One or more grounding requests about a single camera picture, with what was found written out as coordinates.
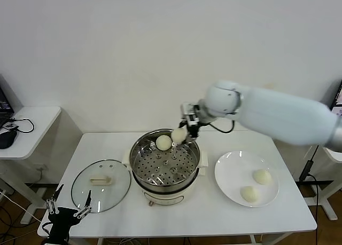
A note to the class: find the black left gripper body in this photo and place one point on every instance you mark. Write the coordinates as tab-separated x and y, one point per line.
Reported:
62	221

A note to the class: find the round glass pot lid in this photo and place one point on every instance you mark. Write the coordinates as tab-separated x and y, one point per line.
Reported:
117	181

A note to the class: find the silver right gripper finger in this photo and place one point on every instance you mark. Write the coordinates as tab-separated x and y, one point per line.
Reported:
182	123
194	133

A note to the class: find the white side desk black crossbar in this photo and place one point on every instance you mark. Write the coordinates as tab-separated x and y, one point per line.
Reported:
334	159

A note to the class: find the white wall socket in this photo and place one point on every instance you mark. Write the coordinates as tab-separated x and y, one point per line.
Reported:
40	167

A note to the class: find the white rounded side desk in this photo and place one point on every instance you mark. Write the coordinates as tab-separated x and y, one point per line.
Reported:
34	127

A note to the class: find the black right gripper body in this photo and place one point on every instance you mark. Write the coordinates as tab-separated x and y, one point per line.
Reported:
201	117

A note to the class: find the round white plate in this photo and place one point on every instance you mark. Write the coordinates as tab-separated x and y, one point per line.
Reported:
235	175

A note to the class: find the small white printed tag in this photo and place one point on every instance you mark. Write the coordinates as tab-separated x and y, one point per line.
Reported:
9	126

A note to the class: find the black laptop with pink screen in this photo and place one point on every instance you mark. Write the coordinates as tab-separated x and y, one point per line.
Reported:
4	101

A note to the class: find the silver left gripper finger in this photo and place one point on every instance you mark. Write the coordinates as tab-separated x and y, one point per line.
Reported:
52	206
86	209

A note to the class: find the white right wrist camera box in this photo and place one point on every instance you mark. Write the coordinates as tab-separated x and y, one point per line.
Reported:
190	108

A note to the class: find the white steamed baozi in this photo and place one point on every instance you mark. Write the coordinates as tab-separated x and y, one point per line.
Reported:
249	194
178	136
262	176
163	143

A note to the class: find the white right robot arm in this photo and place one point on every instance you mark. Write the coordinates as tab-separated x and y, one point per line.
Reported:
280	114

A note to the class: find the stainless steel steamer basket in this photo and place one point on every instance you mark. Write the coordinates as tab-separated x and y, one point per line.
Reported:
165	170

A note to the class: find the black computer mouse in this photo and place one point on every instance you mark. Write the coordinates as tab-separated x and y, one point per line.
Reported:
6	139

